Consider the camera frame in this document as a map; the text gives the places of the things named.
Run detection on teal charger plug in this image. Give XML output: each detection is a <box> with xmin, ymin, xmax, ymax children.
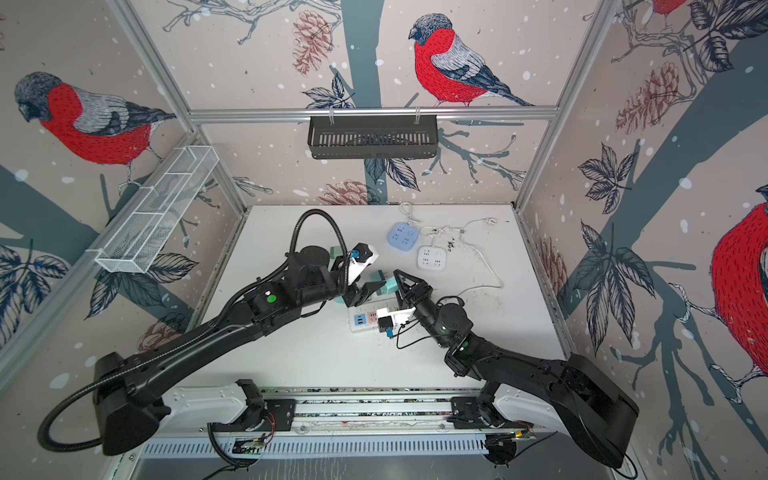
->
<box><xmin>377</xmin><ymin>276</ymin><xmax>398</xmax><ymax>296</ymax></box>

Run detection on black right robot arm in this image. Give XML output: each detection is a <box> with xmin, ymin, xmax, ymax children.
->
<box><xmin>394</xmin><ymin>269</ymin><xmax>639</xmax><ymax>470</ymax></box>

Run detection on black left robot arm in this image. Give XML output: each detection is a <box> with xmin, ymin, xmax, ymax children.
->
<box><xmin>37</xmin><ymin>209</ymin><xmax>380</xmax><ymax>456</ymax></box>

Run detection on white multicolour power strip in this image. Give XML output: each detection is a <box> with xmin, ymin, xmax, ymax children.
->
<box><xmin>348</xmin><ymin>303</ymin><xmax>398</xmax><ymax>334</ymax></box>

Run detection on white square power socket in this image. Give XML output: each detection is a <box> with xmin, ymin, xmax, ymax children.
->
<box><xmin>416</xmin><ymin>245</ymin><xmax>447</xmax><ymax>271</ymax></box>

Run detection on blue square power socket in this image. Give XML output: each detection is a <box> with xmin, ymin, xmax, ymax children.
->
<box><xmin>387</xmin><ymin>222</ymin><xmax>419</xmax><ymax>252</ymax></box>

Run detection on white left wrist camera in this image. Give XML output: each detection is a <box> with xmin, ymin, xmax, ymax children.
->
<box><xmin>346</xmin><ymin>243</ymin><xmax>379</xmax><ymax>285</ymax></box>

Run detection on white socket knotted cable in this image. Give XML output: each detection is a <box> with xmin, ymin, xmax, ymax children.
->
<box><xmin>418</xmin><ymin>223</ymin><xmax>464</xmax><ymax>248</ymax></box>

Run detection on white power strip cable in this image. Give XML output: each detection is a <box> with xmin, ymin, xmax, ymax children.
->
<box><xmin>446</xmin><ymin>217</ymin><xmax>505</xmax><ymax>296</ymax></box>

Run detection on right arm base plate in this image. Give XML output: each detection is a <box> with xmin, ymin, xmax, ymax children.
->
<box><xmin>447</xmin><ymin>397</ymin><xmax>532</xmax><ymax>430</ymax></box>

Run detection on aluminium mounting rail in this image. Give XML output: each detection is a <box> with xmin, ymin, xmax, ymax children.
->
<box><xmin>140</xmin><ymin>390</ymin><xmax>537</xmax><ymax>461</ymax></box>

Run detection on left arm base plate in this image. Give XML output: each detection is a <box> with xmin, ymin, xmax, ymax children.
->
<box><xmin>230</xmin><ymin>379</ymin><xmax>297</xmax><ymax>433</ymax></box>

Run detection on black wire basket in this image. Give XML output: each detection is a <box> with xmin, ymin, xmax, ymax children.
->
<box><xmin>307</xmin><ymin>115</ymin><xmax>439</xmax><ymax>160</ymax></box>

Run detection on white wire mesh shelf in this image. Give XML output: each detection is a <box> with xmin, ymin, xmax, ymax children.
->
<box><xmin>95</xmin><ymin>145</ymin><xmax>219</xmax><ymax>273</ymax></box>

